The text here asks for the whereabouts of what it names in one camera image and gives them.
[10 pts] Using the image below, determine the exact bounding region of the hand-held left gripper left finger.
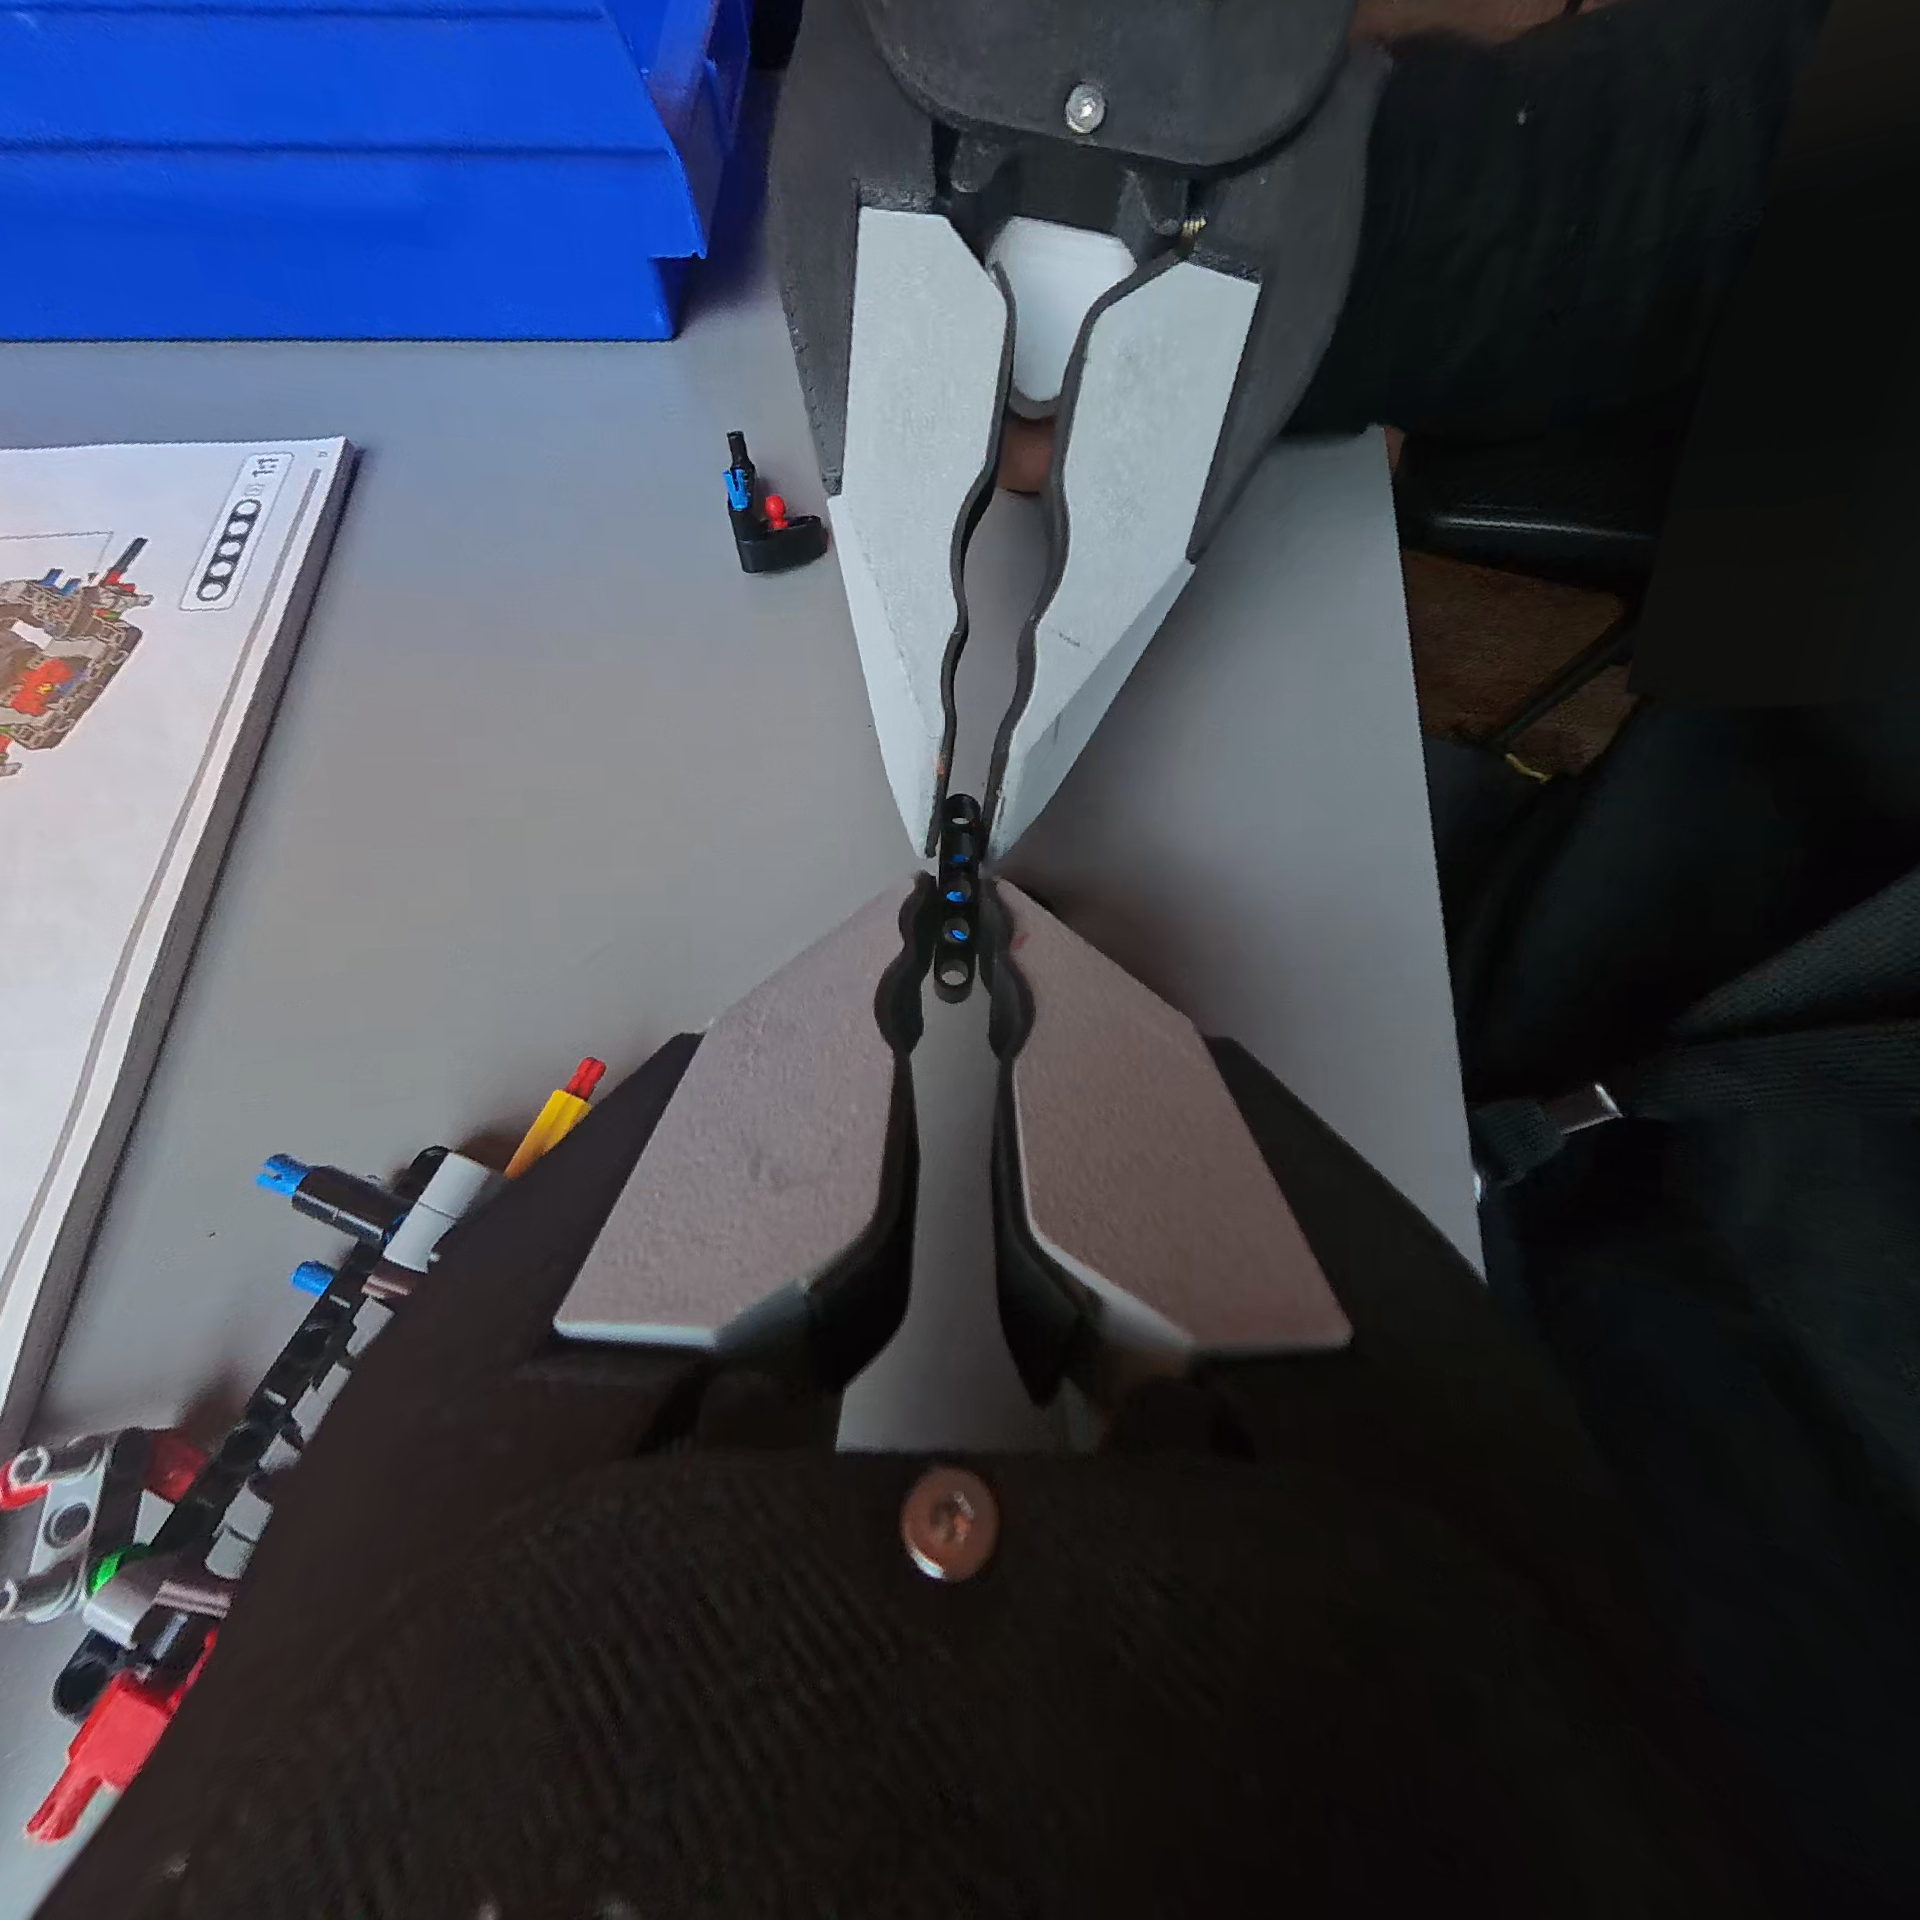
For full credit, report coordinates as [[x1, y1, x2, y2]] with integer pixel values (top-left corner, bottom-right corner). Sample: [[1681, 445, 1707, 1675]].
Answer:
[[554, 874, 940, 1401]]

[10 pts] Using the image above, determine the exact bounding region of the lego chassis assembly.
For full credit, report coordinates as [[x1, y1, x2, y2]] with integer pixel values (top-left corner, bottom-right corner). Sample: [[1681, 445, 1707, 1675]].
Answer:
[[0, 1059, 610, 1848]]

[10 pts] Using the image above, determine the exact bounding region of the black lego beam with holes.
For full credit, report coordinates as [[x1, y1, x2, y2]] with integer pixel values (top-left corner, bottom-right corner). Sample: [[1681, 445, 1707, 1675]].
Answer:
[[929, 793, 997, 1004]]

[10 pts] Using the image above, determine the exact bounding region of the lego instruction booklet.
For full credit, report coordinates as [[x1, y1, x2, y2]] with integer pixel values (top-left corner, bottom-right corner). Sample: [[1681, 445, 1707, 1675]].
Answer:
[[0, 435, 360, 1450]]

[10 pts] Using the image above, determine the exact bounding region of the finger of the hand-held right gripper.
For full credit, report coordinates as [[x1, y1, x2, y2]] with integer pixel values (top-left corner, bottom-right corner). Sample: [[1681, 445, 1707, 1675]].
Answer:
[[828, 204, 1021, 863], [979, 251, 1260, 859]]

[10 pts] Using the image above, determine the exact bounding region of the small black piece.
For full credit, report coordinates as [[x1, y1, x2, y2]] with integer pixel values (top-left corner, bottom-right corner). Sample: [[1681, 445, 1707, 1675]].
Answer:
[[728, 432, 831, 575]]

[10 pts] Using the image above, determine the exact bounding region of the black strap with buckle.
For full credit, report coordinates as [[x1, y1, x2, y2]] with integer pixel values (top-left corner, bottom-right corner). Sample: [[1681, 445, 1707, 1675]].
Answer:
[[1470, 886, 1920, 1190]]

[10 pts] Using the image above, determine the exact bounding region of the black chair armrest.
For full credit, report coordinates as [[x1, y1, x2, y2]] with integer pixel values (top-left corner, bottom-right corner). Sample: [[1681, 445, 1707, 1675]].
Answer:
[[1401, 503, 1653, 570]]

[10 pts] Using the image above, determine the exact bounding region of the blue plastic storage bin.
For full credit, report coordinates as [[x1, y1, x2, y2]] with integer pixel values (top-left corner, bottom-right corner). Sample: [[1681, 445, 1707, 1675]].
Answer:
[[0, 0, 751, 344]]

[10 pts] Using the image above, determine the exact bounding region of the person's right forearm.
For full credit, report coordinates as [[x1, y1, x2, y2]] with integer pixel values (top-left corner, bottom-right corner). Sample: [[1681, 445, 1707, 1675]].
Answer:
[[1285, 0, 1826, 441]]

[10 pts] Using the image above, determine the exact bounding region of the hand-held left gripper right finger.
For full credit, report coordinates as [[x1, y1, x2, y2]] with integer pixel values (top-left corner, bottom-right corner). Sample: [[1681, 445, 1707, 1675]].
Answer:
[[979, 880, 1354, 1412]]

